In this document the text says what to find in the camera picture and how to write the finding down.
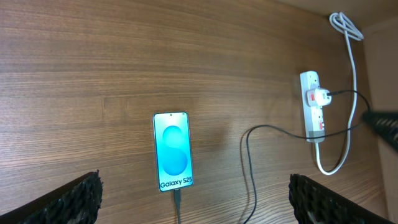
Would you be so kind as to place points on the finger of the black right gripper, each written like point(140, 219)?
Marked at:
point(383, 123)

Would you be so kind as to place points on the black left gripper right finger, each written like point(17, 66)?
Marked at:
point(314, 203)

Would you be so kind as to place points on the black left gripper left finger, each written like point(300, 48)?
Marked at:
point(75, 202)

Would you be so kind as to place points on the Galaxy S25 smartphone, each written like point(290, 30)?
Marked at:
point(173, 150)

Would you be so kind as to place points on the white USB charger plug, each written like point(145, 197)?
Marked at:
point(318, 97)

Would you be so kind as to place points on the white power strip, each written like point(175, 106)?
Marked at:
point(313, 114)

